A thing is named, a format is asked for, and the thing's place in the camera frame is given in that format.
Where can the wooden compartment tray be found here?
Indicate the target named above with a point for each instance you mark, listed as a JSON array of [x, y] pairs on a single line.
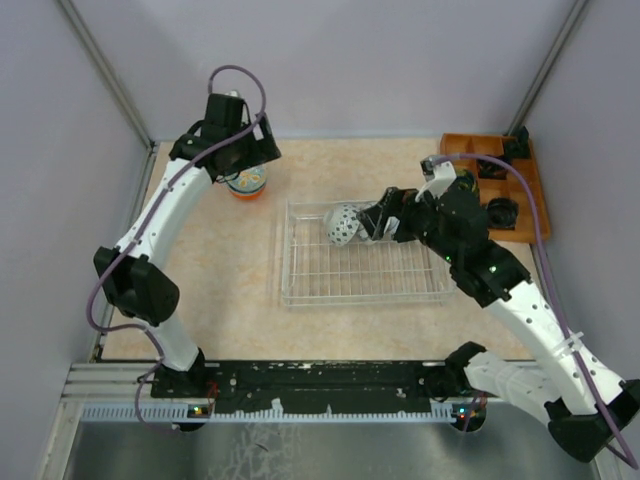
[[506, 181]]

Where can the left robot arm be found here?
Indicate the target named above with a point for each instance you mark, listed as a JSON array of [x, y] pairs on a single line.
[[219, 147]]

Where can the black object tray centre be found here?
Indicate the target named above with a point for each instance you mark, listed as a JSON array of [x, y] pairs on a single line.
[[490, 170]]

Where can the white wire dish rack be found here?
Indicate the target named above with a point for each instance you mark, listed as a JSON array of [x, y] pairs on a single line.
[[318, 273]]

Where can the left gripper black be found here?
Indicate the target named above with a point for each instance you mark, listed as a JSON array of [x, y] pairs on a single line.
[[265, 150]]

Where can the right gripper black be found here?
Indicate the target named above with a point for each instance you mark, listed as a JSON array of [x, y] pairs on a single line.
[[395, 202]]

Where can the black round object in tray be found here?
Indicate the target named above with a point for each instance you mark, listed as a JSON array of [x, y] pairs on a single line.
[[502, 213]]

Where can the blue white bowl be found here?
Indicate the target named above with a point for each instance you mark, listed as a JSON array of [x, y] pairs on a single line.
[[367, 240]]

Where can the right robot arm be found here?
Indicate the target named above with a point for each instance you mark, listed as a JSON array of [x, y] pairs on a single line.
[[581, 402]]

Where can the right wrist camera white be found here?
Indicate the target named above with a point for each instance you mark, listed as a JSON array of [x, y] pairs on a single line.
[[439, 174]]

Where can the black yellow object in tray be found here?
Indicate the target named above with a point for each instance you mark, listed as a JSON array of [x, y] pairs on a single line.
[[466, 181]]

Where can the orange bottom stacked bowl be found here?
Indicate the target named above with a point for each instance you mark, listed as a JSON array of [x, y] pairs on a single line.
[[247, 196]]

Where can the black object tray corner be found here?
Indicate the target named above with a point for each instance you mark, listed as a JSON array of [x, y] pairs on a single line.
[[517, 146]]

